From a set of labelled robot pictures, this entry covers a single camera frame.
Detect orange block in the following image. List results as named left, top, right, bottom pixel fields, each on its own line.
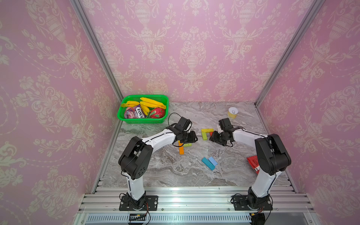
left=178, top=142, right=184, bottom=155

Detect light blue block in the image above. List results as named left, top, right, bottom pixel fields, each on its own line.
left=208, top=157, right=218, bottom=166

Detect teal block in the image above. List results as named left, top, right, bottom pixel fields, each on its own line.
left=202, top=157, right=215, bottom=171

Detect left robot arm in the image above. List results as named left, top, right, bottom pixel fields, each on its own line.
left=118, top=117, right=198, bottom=211

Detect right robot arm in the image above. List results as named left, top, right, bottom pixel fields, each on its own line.
left=210, top=118, right=292, bottom=211

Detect yellow white can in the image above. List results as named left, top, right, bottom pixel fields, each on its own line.
left=228, top=107, right=239, bottom=119

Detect red snack bag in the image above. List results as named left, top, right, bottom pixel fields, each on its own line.
left=247, top=156, right=260, bottom=174

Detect red dragon fruit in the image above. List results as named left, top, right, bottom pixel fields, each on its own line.
left=148, top=108, right=166, bottom=119

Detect green plastic basket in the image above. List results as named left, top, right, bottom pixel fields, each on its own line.
left=117, top=95, right=169, bottom=124

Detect lower yellow banana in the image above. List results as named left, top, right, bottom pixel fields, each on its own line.
left=140, top=104, right=150, bottom=116

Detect upper yellow banana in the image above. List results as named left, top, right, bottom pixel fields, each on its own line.
left=140, top=97, right=167, bottom=109

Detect purple snack packet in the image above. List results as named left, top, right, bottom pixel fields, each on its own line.
left=124, top=105, right=146, bottom=119

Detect small yellow banana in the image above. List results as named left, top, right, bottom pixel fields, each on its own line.
left=121, top=101, right=140, bottom=108

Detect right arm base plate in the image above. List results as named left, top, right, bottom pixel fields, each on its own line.
left=230, top=195, right=273, bottom=212

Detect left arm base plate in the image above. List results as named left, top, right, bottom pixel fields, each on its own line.
left=119, top=194, right=158, bottom=211

